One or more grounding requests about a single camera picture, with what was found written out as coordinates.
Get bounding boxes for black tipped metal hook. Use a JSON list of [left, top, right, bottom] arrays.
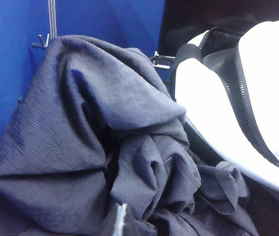
[[31, 34, 51, 50]]

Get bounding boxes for silver metal bracket hook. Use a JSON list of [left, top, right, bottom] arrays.
[[149, 50, 176, 70]]

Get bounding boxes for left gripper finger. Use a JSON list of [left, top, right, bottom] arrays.
[[113, 203, 128, 236]]

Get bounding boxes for large black monitor screen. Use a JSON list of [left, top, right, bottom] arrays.
[[157, 0, 279, 58]]

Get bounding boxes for wide blue partition panel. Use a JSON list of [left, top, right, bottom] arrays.
[[55, 0, 166, 55]]

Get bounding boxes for gray metal partition post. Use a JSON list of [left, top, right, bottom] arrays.
[[47, 0, 57, 42]]

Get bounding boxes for gray ribbed clothes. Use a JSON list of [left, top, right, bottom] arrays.
[[0, 34, 261, 236]]

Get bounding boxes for narrow blue partition panel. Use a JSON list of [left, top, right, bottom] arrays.
[[0, 0, 51, 171]]

